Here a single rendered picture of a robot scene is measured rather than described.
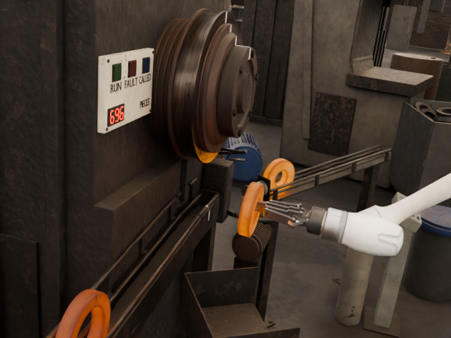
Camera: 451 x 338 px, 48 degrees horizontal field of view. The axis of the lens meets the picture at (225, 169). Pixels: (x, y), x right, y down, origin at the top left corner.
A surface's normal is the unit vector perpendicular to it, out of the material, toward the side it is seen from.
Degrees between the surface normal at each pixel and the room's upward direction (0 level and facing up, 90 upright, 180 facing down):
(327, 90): 90
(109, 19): 90
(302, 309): 0
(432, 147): 90
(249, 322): 5
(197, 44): 48
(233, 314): 5
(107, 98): 90
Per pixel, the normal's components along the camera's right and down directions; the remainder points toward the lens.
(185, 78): -0.25, 0.05
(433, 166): -0.04, 0.33
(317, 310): 0.10, -0.94
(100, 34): 0.95, 0.18
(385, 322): -0.29, 0.29
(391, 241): 0.00, 0.00
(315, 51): -0.51, 0.24
